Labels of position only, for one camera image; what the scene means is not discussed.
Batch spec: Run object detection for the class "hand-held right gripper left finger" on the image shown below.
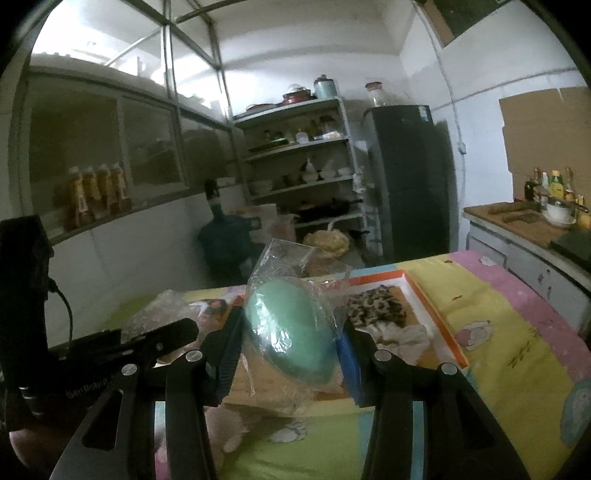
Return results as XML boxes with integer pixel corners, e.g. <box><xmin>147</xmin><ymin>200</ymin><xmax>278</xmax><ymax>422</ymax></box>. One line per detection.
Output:
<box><xmin>48</xmin><ymin>305</ymin><xmax>245</xmax><ymax>480</ymax></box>

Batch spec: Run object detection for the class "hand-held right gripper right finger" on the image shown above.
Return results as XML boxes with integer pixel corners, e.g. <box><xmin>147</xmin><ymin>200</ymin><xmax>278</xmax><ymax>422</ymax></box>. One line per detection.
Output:
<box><xmin>339</xmin><ymin>319</ymin><xmax>532</xmax><ymax>480</ymax></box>

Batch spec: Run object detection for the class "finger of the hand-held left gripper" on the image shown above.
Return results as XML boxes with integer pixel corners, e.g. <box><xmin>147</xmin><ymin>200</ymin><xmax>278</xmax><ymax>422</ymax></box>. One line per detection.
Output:
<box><xmin>92</xmin><ymin>318</ymin><xmax>200</xmax><ymax>367</ymax></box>

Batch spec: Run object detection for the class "clear plastic bag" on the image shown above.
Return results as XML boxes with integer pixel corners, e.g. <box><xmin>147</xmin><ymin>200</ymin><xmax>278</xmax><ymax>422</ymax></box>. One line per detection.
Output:
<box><xmin>121</xmin><ymin>290</ymin><xmax>197</xmax><ymax>342</ymax></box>

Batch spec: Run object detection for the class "white lace cloth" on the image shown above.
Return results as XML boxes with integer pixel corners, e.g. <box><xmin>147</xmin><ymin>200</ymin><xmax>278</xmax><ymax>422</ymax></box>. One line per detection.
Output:
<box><xmin>369</xmin><ymin>320</ymin><xmax>437</xmax><ymax>352</ymax></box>

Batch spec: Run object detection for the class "green sponge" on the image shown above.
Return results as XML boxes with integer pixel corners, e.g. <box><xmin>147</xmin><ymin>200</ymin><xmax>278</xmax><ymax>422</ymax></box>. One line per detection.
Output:
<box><xmin>238</xmin><ymin>237</ymin><xmax>352</xmax><ymax>416</ymax></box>

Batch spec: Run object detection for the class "leopard print cloth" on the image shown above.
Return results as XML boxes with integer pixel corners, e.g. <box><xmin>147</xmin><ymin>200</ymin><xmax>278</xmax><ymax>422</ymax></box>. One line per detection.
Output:
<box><xmin>346</xmin><ymin>285</ymin><xmax>409</xmax><ymax>328</ymax></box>

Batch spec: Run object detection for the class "pale pink plush toy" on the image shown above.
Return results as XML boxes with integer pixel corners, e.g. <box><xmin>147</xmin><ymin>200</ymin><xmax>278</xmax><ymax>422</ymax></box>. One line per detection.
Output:
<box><xmin>203</xmin><ymin>401</ymin><xmax>259</xmax><ymax>455</ymax></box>

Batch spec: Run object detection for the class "orange rimmed cardboard box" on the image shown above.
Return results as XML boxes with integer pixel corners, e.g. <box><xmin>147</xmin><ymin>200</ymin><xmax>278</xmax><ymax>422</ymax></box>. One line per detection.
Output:
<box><xmin>222</xmin><ymin>270</ymin><xmax>470</xmax><ymax>416</ymax></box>

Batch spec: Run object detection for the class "blue water jug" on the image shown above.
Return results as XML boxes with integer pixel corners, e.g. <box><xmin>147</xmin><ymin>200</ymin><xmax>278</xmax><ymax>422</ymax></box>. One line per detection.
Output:
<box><xmin>198</xmin><ymin>203</ymin><xmax>259</xmax><ymax>280</ymax></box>

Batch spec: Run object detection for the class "pale yellow flatbread pile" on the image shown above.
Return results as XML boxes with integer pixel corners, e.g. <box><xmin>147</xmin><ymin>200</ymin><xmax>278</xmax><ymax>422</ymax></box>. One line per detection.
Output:
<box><xmin>302</xmin><ymin>229</ymin><xmax>349</xmax><ymax>257</ymax></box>

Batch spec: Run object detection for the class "clear plastic container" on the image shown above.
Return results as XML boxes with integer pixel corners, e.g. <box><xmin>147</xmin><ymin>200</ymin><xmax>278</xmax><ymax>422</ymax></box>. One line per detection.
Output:
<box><xmin>272</xmin><ymin>215</ymin><xmax>298</xmax><ymax>243</ymax></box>

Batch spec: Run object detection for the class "white bucket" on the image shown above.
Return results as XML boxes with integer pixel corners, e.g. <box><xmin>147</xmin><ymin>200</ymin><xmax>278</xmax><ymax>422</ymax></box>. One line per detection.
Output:
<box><xmin>256</xmin><ymin>203</ymin><xmax>280</xmax><ymax>232</ymax></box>

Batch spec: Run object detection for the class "cartoon printed blanket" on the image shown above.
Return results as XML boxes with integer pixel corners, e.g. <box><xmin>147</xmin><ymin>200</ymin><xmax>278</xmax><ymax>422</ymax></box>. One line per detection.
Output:
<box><xmin>46</xmin><ymin>249</ymin><xmax>591</xmax><ymax>480</ymax></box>

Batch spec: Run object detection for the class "black frying pan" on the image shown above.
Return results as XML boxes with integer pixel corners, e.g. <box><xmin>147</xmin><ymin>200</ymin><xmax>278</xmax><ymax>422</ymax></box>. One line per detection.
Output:
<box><xmin>295</xmin><ymin>198</ymin><xmax>363</xmax><ymax>224</ymax></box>

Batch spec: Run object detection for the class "glass partition window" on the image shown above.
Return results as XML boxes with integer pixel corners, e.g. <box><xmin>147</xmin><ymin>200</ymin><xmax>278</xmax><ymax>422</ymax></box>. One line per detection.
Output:
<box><xmin>18</xmin><ymin>0</ymin><xmax>241</xmax><ymax>241</ymax></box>

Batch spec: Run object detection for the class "dark grey refrigerator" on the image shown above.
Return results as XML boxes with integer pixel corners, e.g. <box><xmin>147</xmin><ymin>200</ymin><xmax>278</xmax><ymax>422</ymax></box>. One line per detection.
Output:
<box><xmin>362</xmin><ymin>105</ymin><xmax>455</xmax><ymax>264</ymax></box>

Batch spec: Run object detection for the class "kitchen counter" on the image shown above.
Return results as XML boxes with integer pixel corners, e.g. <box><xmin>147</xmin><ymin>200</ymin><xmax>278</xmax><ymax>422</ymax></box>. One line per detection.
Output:
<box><xmin>463</xmin><ymin>202</ymin><xmax>591</xmax><ymax>333</ymax></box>

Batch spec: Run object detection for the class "wooden cutting board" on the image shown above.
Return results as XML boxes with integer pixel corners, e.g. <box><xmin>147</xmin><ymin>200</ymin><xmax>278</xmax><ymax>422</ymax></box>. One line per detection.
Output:
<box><xmin>464</xmin><ymin>202</ymin><xmax>568</xmax><ymax>250</ymax></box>

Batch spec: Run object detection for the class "metal shelf unit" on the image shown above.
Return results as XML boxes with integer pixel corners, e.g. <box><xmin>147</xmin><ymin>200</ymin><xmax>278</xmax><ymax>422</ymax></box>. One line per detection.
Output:
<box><xmin>233</xmin><ymin>97</ymin><xmax>370</xmax><ymax>259</ymax></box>

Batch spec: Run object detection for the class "row of jars and bottles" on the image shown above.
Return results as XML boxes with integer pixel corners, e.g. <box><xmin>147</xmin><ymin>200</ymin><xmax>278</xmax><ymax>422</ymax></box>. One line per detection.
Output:
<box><xmin>259</xmin><ymin>117</ymin><xmax>349</xmax><ymax>148</ymax></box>

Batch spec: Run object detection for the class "black induction cooker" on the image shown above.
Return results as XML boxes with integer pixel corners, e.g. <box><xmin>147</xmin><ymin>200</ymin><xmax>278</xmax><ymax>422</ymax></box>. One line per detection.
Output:
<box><xmin>549</xmin><ymin>228</ymin><xmax>591</xmax><ymax>273</ymax></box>

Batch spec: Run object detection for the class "large white bowl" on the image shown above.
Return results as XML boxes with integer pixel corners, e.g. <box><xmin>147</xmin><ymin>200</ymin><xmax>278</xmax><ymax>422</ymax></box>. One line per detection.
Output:
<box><xmin>545</xmin><ymin>200</ymin><xmax>578</xmax><ymax>229</ymax></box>

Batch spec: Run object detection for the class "red pot glass lid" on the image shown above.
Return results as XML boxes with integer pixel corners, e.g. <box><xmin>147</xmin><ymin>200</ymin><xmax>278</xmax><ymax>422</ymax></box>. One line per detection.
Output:
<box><xmin>281</xmin><ymin>84</ymin><xmax>317</xmax><ymax>104</ymax></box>

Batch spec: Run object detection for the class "cluster of condiment bottles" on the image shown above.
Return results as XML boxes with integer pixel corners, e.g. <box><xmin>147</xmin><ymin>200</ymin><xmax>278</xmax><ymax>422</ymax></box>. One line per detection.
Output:
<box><xmin>524</xmin><ymin>166</ymin><xmax>587</xmax><ymax>213</ymax></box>

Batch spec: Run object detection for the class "glass jar red lid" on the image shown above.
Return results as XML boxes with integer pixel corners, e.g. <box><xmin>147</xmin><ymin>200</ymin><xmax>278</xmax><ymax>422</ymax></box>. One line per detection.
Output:
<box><xmin>366</xmin><ymin>82</ymin><xmax>393</xmax><ymax>108</ymax></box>

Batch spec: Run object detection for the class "teal canister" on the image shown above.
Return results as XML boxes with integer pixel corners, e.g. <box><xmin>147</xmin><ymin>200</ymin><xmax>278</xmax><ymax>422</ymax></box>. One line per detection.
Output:
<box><xmin>314</xmin><ymin>75</ymin><xmax>340</xmax><ymax>100</ymax></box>

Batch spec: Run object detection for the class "large brown cardboard sheet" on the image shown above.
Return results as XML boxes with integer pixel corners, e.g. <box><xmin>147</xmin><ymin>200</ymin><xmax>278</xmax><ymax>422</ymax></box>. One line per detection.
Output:
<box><xmin>499</xmin><ymin>87</ymin><xmax>591</xmax><ymax>204</ymax></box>

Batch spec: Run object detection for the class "narrow brown cardboard strip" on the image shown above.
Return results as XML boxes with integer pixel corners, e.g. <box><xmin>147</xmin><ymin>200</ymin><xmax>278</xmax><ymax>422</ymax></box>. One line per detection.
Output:
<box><xmin>422</xmin><ymin>0</ymin><xmax>455</xmax><ymax>47</ymax></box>

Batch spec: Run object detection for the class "dark framed window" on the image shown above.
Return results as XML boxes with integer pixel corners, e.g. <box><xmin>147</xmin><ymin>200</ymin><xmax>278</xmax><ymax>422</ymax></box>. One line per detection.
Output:
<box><xmin>434</xmin><ymin>0</ymin><xmax>522</xmax><ymax>42</ymax></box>

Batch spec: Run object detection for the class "black cable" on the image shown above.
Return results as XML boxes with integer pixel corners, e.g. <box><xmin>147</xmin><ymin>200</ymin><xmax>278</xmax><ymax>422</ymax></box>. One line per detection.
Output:
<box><xmin>47</xmin><ymin>277</ymin><xmax>75</xmax><ymax>344</ymax></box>

